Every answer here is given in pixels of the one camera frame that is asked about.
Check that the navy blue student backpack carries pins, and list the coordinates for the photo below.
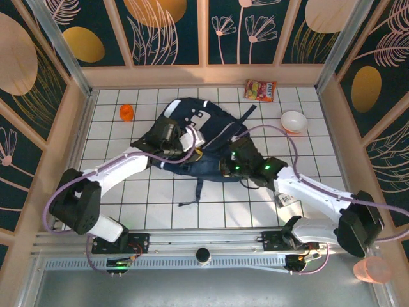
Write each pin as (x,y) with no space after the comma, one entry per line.
(217,128)

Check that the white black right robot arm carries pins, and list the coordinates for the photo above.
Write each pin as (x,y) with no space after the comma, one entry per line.
(306,188)

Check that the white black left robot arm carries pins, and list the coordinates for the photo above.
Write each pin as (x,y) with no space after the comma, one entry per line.
(124,166)

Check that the orange fruit candy bag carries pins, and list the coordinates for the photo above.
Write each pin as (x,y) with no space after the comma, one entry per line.
(260,90)

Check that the small orange plastic cup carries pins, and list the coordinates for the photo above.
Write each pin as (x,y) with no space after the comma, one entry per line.
(126,112)

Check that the black white card box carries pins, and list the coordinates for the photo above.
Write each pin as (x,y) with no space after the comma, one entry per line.
(287,201)

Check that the black round knob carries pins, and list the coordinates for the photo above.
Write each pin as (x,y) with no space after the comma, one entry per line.
(203,254)

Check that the small black circuit board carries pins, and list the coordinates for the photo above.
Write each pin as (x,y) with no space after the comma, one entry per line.
(295,262)
(118,263)

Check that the translucent pink cup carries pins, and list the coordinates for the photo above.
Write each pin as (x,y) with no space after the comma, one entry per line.
(372,270)

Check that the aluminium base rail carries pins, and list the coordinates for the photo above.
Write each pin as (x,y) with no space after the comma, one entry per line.
(204,238)

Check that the aluminium frame post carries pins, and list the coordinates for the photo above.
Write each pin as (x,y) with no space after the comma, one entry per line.
(344,41)
(65,54)

